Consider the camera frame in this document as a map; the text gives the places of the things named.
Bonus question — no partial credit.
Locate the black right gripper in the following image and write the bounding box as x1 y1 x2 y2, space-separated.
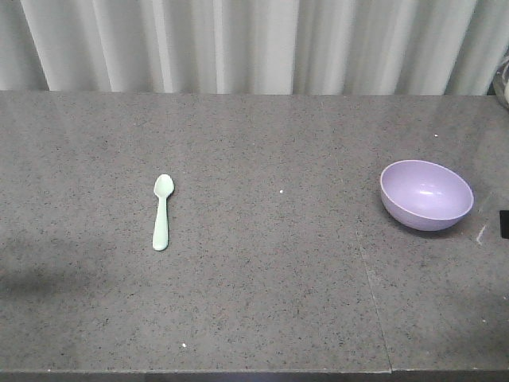
499 210 509 240

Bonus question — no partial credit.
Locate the purple plastic bowl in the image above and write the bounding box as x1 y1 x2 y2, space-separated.
379 159 474 232

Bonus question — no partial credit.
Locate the mint green plastic spoon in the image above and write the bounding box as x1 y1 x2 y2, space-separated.
152 173 175 251

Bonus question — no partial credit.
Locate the white blender with clear jar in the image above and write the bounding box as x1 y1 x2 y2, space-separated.
492 54 509 109

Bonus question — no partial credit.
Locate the white pleated curtain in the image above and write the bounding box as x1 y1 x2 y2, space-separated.
1 1 508 95

